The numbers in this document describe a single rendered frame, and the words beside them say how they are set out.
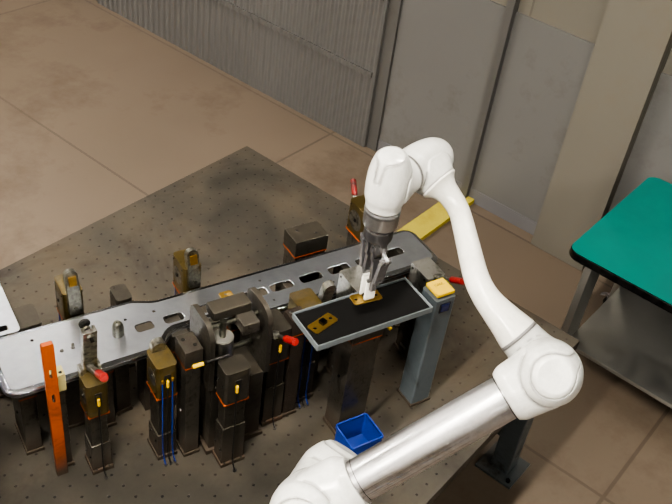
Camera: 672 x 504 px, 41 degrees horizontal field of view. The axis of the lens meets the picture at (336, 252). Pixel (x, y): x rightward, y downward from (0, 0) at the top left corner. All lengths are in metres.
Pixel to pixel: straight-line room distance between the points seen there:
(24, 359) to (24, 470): 0.33
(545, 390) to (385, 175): 0.61
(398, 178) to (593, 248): 1.72
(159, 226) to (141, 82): 2.44
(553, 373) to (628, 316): 2.38
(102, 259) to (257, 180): 0.76
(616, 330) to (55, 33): 4.03
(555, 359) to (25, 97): 4.24
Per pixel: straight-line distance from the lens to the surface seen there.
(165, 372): 2.39
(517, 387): 1.94
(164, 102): 5.55
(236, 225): 3.43
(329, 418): 2.73
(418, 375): 2.75
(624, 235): 3.85
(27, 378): 2.48
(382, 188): 2.12
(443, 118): 4.91
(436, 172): 2.22
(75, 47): 6.15
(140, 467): 2.64
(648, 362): 4.08
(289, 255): 2.92
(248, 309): 2.39
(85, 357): 2.34
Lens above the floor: 2.80
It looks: 39 degrees down
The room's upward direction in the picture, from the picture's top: 9 degrees clockwise
